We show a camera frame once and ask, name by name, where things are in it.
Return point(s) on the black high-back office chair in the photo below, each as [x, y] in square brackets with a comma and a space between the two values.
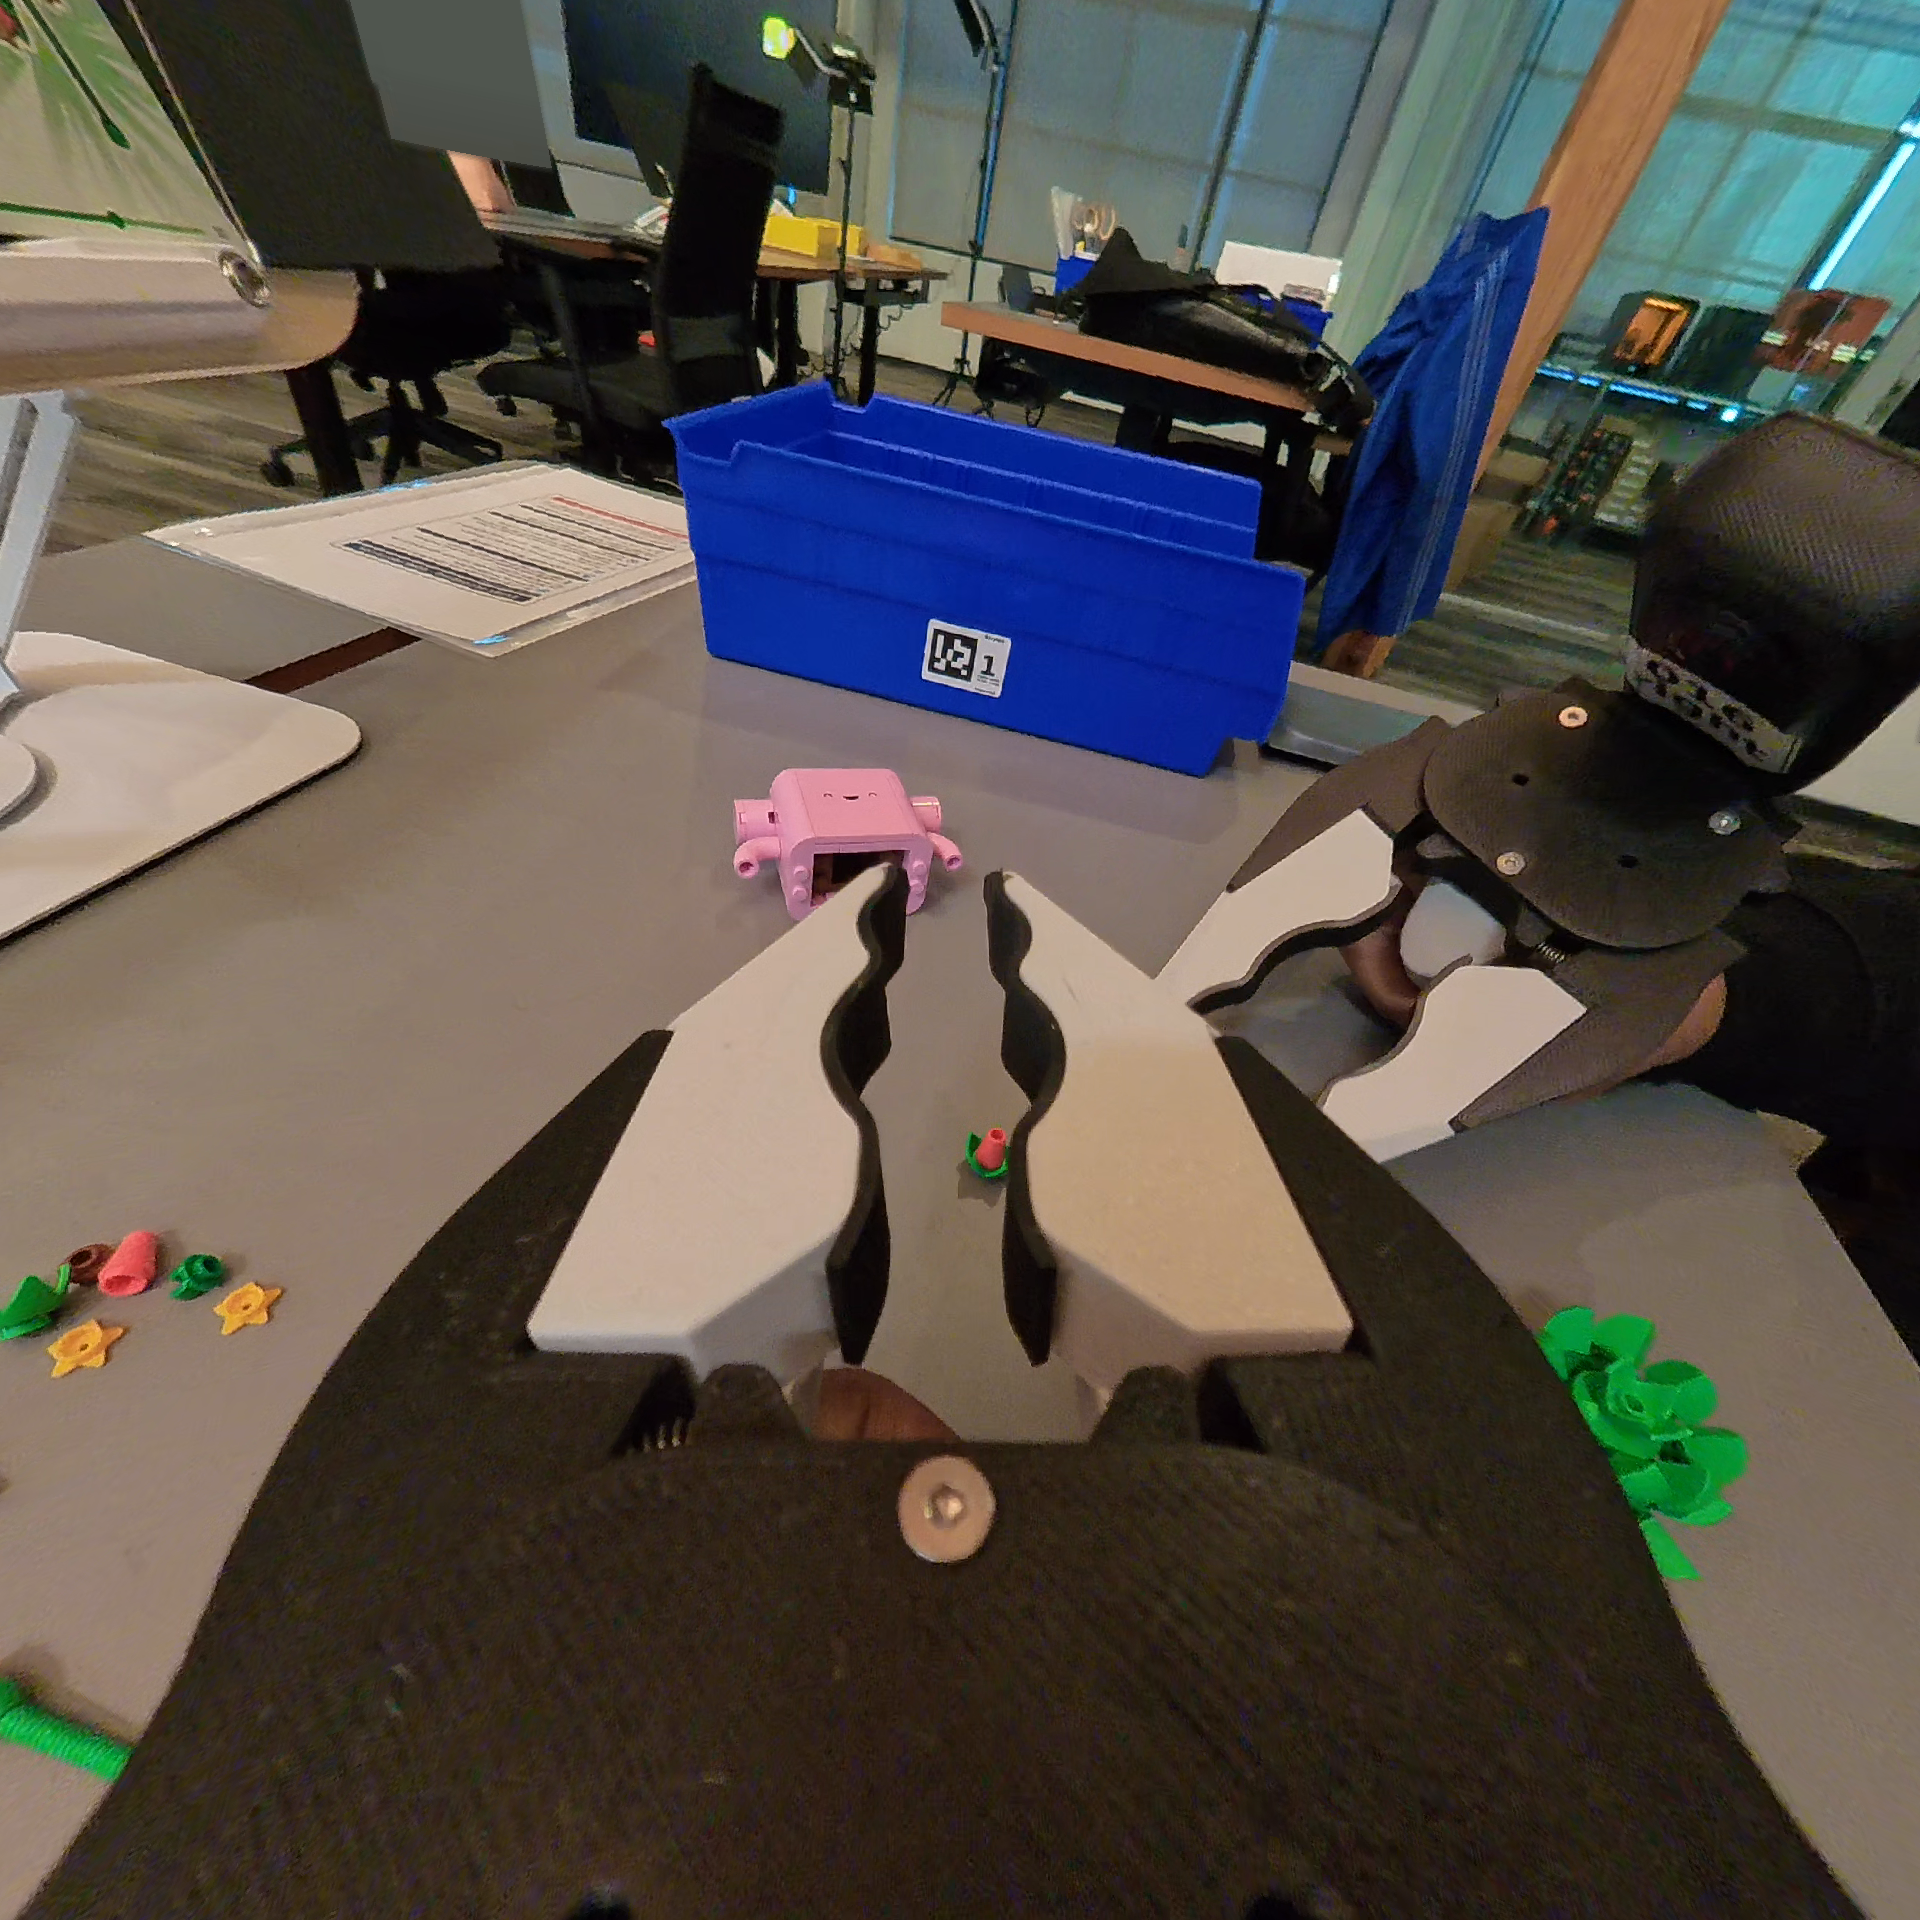
[706, 271]

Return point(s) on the white box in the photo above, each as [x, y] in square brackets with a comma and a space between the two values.
[1274, 271]

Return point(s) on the wooden desk with black legs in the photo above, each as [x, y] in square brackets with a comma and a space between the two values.
[900, 273]

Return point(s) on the blue jacket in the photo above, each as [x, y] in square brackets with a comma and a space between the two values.
[1425, 450]

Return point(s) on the black light stand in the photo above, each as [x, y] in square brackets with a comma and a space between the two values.
[987, 180]

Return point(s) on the person's left hand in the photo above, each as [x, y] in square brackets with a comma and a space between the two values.
[885, 1414]

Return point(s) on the grey metal plate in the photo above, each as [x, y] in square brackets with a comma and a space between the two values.
[1350, 720]

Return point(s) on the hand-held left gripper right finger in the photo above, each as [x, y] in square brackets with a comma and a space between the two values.
[1186, 1200]

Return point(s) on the yellow star piece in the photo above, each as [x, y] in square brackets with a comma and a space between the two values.
[247, 1308]
[85, 1349]

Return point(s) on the shelf rack with machines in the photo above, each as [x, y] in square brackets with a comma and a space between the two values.
[1725, 346]

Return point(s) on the wooden pillar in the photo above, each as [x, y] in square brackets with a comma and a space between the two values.
[1635, 121]

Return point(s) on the yellow box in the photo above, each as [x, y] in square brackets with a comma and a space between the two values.
[810, 240]

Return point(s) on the pink cone piece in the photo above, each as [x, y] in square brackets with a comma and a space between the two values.
[131, 1264]

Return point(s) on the blue plastic bin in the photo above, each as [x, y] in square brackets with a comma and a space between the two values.
[900, 601]

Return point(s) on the dark monitor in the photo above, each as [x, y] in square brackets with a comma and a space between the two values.
[675, 76]

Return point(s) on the black bag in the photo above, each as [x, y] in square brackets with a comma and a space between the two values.
[1199, 331]

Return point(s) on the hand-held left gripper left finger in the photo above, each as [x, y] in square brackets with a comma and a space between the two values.
[690, 1200]

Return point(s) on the laminated paper sheet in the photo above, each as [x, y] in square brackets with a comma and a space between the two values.
[496, 549]

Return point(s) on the instruction booklet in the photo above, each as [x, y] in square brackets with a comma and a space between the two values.
[75, 136]

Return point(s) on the person's right forearm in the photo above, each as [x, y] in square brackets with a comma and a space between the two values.
[1845, 1021]

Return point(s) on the black panel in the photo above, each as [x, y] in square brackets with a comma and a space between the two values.
[299, 188]

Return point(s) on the wooden table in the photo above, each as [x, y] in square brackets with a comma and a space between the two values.
[1035, 335]

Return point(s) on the green bolt with pink head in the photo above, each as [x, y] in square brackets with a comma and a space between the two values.
[60, 1738]

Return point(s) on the pink toy block figure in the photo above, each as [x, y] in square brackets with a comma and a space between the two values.
[833, 811]

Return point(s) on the camera tripod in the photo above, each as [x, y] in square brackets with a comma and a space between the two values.
[835, 69]

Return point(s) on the small green nut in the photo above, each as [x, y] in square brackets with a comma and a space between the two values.
[195, 1277]

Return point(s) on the pile of green leaves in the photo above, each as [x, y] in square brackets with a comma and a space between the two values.
[1643, 1426]

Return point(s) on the white book stand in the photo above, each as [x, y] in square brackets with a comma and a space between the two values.
[164, 751]

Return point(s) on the person's right hand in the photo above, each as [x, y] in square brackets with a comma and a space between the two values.
[1380, 976]

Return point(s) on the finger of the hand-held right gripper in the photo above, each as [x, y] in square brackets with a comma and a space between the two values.
[1305, 901]
[1477, 1052]

